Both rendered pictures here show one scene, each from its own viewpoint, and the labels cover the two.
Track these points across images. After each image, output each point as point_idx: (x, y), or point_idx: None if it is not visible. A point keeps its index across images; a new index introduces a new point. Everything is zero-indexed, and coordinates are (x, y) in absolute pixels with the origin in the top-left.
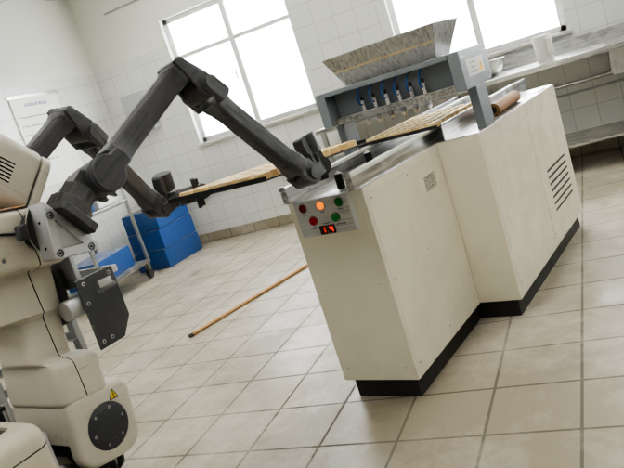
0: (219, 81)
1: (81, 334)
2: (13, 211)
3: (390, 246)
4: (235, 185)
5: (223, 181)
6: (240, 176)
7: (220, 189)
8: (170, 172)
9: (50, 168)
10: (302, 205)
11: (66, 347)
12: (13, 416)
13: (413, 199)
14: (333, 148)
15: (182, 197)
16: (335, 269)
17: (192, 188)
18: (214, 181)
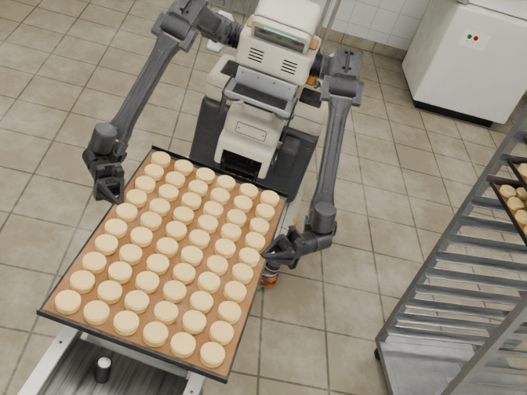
0: (156, 19)
1: (463, 375)
2: (248, 21)
3: None
4: (190, 160)
5: (222, 189)
6: (198, 184)
7: (211, 168)
8: (315, 209)
9: (252, 22)
10: None
11: (241, 106)
12: (412, 285)
13: None
14: (89, 252)
15: (266, 187)
16: None
17: (273, 209)
18: (261, 235)
